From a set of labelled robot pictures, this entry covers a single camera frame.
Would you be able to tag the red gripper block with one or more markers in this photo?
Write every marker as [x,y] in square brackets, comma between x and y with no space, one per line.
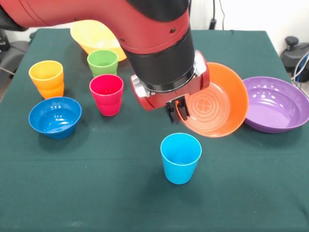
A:
[159,100]

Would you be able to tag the orange bowl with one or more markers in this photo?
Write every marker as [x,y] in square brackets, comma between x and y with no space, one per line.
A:
[224,96]

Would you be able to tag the light blue cup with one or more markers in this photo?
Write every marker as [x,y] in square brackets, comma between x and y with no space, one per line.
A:
[179,171]

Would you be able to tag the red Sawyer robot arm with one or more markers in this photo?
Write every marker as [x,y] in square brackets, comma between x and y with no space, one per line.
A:
[108,19]

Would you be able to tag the pink cup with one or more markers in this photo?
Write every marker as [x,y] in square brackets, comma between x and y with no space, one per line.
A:
[106,101]

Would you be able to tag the dark green tablecloth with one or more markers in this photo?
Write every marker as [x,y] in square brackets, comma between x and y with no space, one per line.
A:
[217,193]

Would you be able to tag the green cup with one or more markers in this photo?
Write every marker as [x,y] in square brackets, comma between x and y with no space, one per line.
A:
[101,60]

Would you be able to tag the purple bowl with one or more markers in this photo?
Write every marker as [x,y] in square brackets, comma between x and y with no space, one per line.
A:
[272,108]

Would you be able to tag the large yellow bowl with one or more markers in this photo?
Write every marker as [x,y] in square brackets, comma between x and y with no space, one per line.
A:
[96,38]

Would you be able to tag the blue bowl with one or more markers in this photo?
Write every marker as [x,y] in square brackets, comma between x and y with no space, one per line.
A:
[55,130]

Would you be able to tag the gray black machine base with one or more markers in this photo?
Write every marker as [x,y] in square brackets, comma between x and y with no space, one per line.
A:
[294,55]
[12,58]

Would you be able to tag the yellow cup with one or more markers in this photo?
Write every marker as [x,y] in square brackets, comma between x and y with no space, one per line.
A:
[48,84]

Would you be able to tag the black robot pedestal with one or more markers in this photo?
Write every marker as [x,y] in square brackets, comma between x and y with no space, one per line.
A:
[194,14]

